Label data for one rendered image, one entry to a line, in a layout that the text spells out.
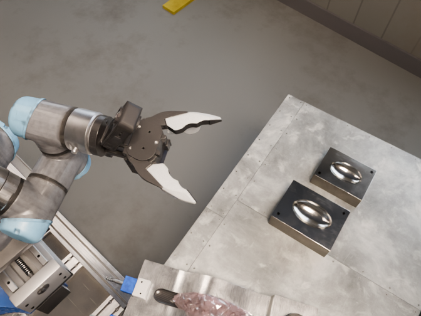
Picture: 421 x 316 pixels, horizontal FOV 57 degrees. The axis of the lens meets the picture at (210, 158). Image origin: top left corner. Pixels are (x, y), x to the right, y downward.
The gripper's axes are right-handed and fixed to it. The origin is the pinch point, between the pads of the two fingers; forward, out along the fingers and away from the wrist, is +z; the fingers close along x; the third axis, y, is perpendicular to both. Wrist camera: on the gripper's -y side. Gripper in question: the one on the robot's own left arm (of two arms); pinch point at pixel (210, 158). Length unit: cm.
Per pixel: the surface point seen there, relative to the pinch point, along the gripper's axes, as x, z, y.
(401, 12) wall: -180, 69, 136
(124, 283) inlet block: 21, -21, 56
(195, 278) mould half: 14, -2, 56
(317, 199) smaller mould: -20, 28, 62
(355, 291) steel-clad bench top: 4, 44, 66
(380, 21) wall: -182, 61, 149
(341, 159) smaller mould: -37, 33, 65
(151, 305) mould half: 25, -12, 57
